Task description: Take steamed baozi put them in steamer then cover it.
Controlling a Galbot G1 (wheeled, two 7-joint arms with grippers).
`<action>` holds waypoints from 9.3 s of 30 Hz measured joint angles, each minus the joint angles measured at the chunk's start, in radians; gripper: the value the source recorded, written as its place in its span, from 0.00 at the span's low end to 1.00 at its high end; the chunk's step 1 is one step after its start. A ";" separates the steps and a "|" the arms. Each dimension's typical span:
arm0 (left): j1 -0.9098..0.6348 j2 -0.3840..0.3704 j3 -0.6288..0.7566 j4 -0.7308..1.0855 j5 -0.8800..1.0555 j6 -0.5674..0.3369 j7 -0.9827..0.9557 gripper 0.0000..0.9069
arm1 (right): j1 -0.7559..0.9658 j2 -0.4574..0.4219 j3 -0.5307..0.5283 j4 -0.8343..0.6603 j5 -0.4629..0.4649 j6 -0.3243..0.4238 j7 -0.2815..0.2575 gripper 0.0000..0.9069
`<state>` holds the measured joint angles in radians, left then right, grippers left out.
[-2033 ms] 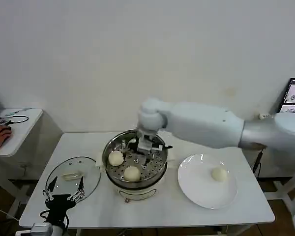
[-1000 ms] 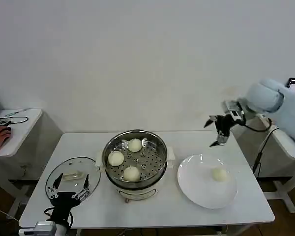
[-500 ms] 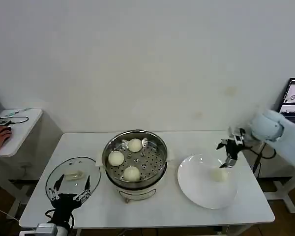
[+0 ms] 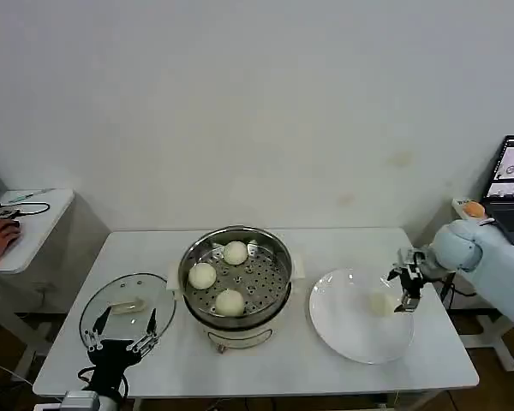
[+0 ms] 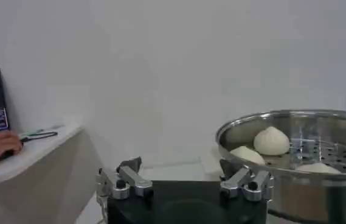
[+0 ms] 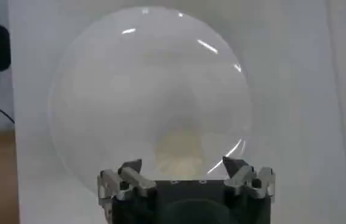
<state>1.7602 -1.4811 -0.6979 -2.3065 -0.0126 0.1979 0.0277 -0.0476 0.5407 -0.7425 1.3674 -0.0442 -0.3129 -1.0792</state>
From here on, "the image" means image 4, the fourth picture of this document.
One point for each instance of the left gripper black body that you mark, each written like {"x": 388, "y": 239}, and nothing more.
{"x": 113, "y": 361}

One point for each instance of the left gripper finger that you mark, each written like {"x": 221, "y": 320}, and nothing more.
{"x": 95, "y": 336}
{"x": 151, "y": 338}

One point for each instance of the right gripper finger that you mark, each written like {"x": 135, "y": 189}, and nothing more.
{"x": 395, "y": 273}
{"x": 408, "y": 303}

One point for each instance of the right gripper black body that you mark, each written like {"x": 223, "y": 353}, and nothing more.
{"x": 412, "y": 278}

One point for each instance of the white steamed bun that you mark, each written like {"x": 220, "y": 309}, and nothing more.
{"x": 229, "y": 302}
{"x": 202, "y": 275}
{"x": 381, "y": 304}
{"x": 235, "y": 252}

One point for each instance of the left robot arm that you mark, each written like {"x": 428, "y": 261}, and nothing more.
{"x": 90, "y": 401}

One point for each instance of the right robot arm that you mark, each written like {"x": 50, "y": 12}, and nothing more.
{"x": 488, "y": 261}

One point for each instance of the person's hand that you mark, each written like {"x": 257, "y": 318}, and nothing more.
{"x": 2, "y": 237}

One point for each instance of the round glass lid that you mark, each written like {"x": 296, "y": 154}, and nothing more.
{"x": 126, "y": 295}

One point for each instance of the white round plate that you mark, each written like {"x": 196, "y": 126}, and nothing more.
{"x": 347, "y": 325}

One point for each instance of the white electric cooker base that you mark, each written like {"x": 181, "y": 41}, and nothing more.
{"x": 240, "y": 336}

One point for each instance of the white power strip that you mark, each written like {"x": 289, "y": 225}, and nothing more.
{"x": 459, "y": 202}

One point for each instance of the small orange object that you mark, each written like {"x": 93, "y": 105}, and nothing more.
{"x": 473, "y": 209}

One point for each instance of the white desk with curved edge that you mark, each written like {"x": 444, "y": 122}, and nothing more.
{"x": 38, "y": 240}

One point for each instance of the steel steamer pot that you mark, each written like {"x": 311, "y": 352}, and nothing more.
{"x": 261, "y": 274}

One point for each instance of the grey open laptop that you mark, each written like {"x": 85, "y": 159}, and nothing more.
{"x": 512, "y": 192}

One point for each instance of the black computer mouse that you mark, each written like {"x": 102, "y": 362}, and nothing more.
{"x": 16, "y": 221}

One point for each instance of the green pen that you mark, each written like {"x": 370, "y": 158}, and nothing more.
{"x": 28, "y": 195}

